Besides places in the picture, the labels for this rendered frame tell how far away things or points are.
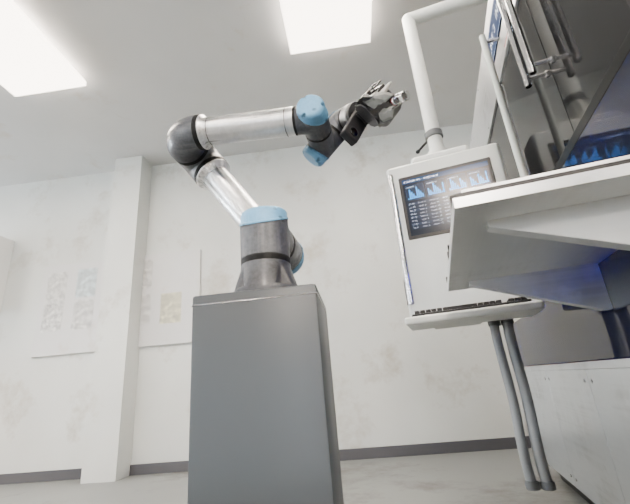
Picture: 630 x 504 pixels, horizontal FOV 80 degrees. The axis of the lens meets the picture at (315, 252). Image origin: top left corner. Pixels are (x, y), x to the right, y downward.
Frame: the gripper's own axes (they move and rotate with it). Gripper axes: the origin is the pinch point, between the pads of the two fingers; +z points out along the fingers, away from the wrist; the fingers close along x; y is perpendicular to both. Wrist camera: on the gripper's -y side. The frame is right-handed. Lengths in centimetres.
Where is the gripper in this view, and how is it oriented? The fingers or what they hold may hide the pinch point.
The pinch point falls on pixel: (391, 103)
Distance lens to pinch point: 93.4
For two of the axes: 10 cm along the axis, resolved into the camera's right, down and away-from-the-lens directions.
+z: 3.4, 1.3, -9.3
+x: 7.2, 6.0, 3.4
